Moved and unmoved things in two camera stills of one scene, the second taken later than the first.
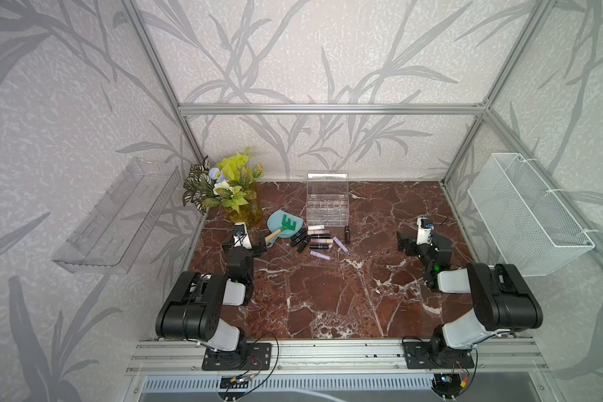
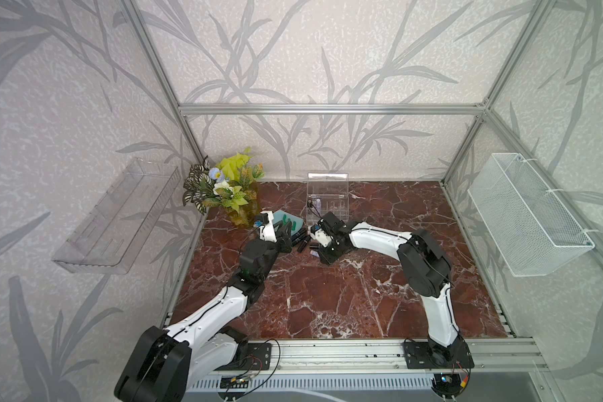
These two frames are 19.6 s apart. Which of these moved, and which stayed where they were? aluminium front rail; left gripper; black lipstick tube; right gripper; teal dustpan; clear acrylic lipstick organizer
Moved: left gripper; right gripper
Stayed: aluminium front rail; teal dustpan; black lipstick tube; clear acrylic lipstick organizer
